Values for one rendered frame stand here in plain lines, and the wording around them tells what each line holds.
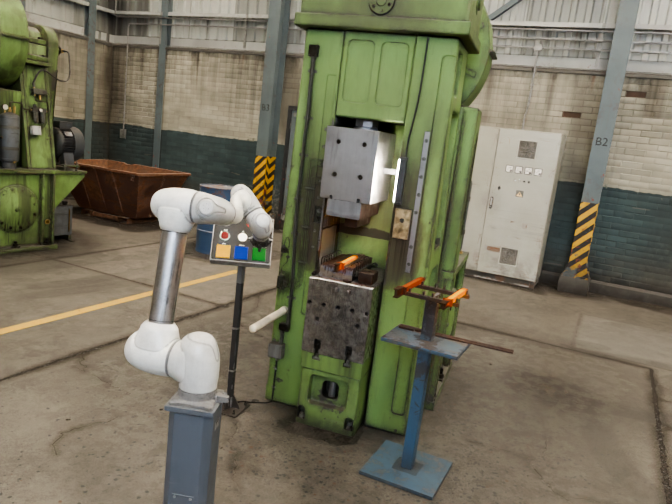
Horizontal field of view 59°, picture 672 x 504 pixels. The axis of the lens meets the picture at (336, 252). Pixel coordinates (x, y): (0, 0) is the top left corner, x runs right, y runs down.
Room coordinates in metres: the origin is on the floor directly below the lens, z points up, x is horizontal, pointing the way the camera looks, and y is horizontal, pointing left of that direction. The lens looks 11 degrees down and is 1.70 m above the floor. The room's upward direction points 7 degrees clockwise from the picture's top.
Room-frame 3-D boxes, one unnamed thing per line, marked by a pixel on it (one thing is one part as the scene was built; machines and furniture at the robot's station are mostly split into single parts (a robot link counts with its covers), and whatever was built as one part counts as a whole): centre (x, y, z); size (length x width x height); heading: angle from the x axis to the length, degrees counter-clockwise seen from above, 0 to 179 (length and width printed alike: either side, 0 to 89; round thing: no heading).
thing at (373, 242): (3.80, -0.21, 1.37); 0.41 x 0.10 x 0.91; 73
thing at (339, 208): (3.51, -0.07, 1.32); 0.42 x 0.20 x 0.10; 163
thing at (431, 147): (3.54, -0.48, 1.15); 0.44 x 0.26 x 2.30; 163
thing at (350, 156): (3.49, -0.11, 1.56); 0.42 x 0.39 x 0.40; 163
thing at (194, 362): (2.25, 0.50, 0.77); 0.18 x 0.16 x 0.22; 77
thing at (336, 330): (3.50, -0.13, 0.69); 0.56 x 0.38 x 0.45; 163
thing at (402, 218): (3.34, -0.35, 1.27); 0.09 x 0.02 x 0.17; 73
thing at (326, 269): (3.51, -0.07, 0.96); 0.42 x 0.20 x 0.09; 163
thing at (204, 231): (7.92, 1.63, 0.44); 0.59 x 0.59 x 0.88
